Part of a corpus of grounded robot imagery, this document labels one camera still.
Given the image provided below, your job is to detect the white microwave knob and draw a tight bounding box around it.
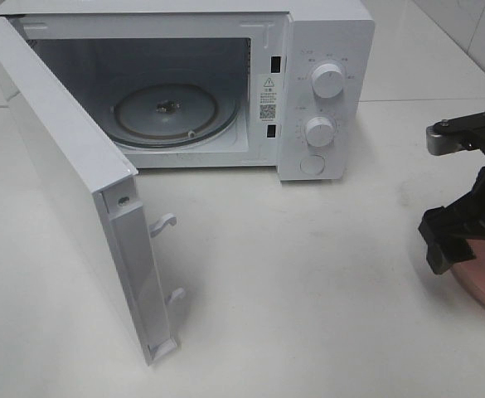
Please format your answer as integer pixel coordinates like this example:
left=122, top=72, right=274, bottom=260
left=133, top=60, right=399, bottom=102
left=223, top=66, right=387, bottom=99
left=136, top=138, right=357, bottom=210
left=311, top=61, right=345, bottom=99
left=305, top=117, right=337, bottom=148

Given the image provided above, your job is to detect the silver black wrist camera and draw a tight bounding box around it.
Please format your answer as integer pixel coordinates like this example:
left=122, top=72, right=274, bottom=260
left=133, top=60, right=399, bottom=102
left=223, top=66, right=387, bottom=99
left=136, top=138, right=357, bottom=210
left=426, top=111, right=485, bottom=156

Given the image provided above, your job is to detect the white microwave oven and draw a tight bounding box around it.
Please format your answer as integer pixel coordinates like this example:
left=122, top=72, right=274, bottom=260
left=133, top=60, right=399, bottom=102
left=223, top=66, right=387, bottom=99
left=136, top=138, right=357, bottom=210
left=0, top=1, right=375, bottom=181

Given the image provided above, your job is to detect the upper white microwave knob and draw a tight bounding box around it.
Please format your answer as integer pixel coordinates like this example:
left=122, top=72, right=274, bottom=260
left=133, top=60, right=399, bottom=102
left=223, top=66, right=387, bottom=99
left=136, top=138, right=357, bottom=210
left=311, top=61, right=345, bottom=99

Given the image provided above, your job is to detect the white warning label sticker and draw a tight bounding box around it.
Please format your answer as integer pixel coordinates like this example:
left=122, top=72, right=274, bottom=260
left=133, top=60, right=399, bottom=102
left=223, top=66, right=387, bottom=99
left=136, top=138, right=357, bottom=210
left=257, top=74, right=280, bottom=122

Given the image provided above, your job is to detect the lower white microwave knob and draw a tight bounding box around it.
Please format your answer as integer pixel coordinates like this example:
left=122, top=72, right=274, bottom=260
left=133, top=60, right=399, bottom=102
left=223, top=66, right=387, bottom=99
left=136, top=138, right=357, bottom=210
left=305, top=117, right=337, bottom=148

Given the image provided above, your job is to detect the round white door button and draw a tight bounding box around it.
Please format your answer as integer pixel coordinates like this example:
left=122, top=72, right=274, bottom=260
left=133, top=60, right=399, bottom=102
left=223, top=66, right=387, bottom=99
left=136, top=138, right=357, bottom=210
left=300, top=155, right=325, bottom=176

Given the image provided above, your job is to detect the white microwave door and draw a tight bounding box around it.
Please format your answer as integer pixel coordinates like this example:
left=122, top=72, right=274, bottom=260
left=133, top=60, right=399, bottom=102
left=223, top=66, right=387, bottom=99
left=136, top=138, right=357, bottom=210
left=0, top=17, right=177, bottom=364

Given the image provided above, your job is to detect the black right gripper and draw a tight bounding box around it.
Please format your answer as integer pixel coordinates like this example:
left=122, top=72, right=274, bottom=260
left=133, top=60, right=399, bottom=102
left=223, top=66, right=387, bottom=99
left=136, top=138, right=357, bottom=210
left=419, top=143, right=485, bottom=274

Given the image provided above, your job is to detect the glass microwave turntable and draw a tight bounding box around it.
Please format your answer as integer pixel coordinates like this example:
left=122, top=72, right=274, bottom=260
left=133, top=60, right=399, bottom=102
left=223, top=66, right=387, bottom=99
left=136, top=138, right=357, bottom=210
left=105, top=83, right=240, bottom=148

